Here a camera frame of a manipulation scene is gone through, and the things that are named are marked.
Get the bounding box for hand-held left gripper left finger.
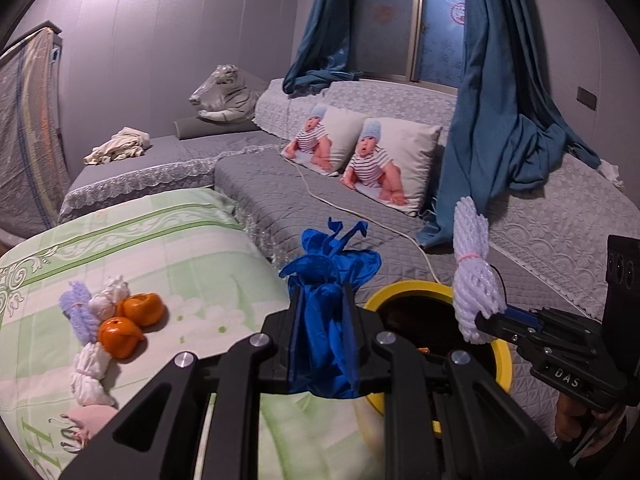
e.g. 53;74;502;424
57;287;306;480

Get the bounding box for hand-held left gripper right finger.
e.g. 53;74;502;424
342;283;571;480

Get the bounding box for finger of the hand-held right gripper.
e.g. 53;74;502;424
501;305;543;332
475;311;540;352

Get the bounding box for white foam net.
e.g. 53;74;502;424
452;196;509;345

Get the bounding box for yellow round bin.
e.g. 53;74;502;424
362;280;514;436

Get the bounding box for blue plastic bag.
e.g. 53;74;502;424
279;217;383;400

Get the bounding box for orange tangerine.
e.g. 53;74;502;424
122;292;165;326
98;316;147;360

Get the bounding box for lavender foam net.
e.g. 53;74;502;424
58;280;103;346

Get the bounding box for person's right hand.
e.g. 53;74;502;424
554;392;631;461

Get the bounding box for white embossed cover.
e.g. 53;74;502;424
255;77;640;321

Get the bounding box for grey quilted bedspread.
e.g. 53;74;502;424
212;152;601;396

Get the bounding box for white crumpled cloth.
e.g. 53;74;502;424
597;159;626;188

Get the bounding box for baby print pillow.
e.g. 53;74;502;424
281;105;368;177
341;117;443;217

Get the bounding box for blue curtain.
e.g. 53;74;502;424
282;0;366;96
415;0;601;251

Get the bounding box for grey lace-trimmed bedspread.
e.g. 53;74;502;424
57;130;281;226

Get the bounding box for grey bolster pillow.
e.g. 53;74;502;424
174;116;261;141

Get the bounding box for beige crumpled clothes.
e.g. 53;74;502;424
83;127;152;166

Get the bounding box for white tiger plush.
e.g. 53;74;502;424
189;64;268;123

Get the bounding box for frosted glass window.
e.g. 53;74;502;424
345;0;468;86

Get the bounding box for white cable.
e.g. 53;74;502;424
295;157;453;286

